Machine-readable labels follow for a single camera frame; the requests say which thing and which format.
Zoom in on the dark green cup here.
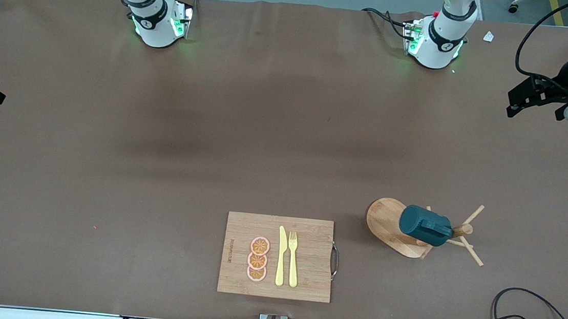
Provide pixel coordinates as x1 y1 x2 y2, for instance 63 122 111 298
397 204 455 249

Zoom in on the brown table cover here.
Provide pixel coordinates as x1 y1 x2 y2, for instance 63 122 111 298
0 0 568 319

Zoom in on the wooden mug tree stand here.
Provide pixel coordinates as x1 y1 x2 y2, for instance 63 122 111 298
363 195 489 267

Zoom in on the wooden cutting board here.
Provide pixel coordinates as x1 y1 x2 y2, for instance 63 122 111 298
216 211 343 304

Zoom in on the yellow plastic fork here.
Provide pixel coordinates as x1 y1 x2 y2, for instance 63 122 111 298
285 230 303 289

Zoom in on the yellow plastic knife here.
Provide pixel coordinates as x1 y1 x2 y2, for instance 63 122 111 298
274 225 290 287

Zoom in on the orange slice toy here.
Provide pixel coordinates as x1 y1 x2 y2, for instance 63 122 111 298
249 235 271 258

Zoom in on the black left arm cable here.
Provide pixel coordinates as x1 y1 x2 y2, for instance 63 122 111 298
513 0 568 97

